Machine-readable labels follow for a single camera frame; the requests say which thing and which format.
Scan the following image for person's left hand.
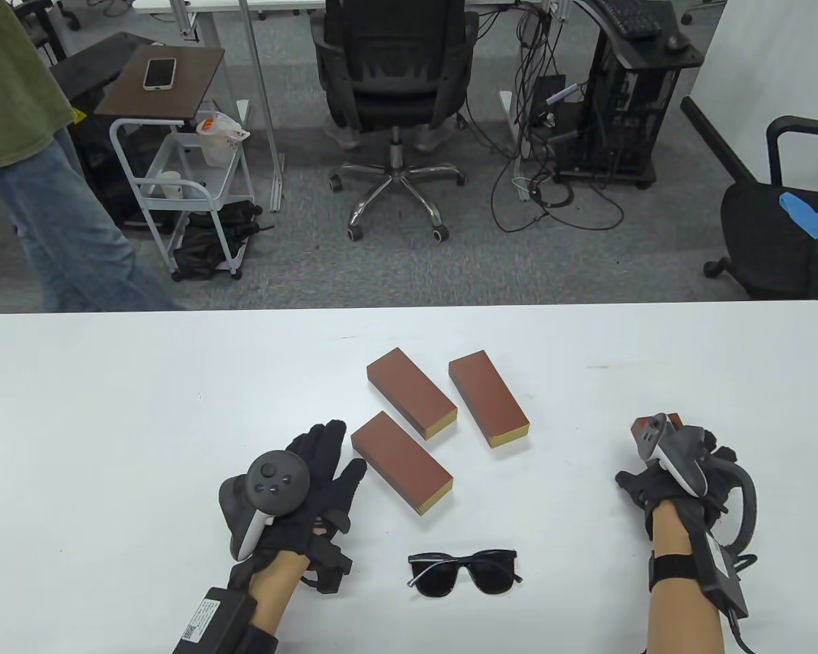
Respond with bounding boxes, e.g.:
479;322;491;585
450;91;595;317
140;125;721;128
228;421;369;590

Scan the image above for person's right hand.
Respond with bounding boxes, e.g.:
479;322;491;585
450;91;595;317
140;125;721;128
615;463;740;542

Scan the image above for brown sliding storage box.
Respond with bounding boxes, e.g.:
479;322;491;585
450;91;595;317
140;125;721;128
350;411;454;516
366;347;459;440
631;413;684;440
449;350;530;449

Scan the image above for black sunglasses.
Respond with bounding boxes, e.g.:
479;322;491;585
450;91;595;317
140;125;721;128
408;548;524;599

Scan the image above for person's right forearm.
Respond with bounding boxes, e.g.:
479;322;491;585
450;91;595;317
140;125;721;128
646;504;727;654

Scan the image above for person's left forearm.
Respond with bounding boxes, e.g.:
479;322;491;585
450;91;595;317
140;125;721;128
249;550;311;634

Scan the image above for grey tracking controller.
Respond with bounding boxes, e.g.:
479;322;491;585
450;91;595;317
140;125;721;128
218;450;312;561
631;414;757;554

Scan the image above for black wrist battery pack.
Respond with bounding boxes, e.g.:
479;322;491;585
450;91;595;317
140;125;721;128
702;531;751;619
174;587;260;654

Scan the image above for black bag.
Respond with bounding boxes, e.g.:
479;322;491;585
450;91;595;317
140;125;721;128
172;201;273;279

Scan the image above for black armchair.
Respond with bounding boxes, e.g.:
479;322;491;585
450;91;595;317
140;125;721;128
703;116;818;307

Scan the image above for white plastic bag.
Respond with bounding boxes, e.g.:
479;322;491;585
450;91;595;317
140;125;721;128
196;110;251;168

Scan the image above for white utility cart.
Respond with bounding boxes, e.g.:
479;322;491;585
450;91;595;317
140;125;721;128
109;109;256;281

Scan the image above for black computer tower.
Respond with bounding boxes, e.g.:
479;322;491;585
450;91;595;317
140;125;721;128
583;41;679;174

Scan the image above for black mesh office chair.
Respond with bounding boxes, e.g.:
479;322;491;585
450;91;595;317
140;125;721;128
312;0;481;243

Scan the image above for brown side table top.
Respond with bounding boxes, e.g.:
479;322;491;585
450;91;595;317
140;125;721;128
94;46;226;123

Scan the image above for black computer cart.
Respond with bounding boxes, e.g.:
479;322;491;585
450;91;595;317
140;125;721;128
558;0;705;190

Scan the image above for white partition board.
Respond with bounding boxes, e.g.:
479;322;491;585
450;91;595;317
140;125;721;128
680;0;818;198

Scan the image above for white smartphone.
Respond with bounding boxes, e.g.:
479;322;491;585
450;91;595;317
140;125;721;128
142;57;177;92

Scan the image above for black keyboard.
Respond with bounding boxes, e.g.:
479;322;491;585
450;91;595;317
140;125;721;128
596;0;663;38

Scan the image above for black equipment cabinet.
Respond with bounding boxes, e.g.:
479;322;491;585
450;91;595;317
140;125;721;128
49;32;161;229

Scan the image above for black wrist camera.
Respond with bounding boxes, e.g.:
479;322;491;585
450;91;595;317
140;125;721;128
307;528;354;595

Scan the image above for black cable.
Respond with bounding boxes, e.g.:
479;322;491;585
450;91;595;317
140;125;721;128
723;552;759;654

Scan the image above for tangle of black cables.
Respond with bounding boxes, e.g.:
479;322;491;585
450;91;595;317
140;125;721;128
491;116;624;232

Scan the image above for silver aluminium post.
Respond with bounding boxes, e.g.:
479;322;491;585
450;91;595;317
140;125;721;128
237;0;287;213

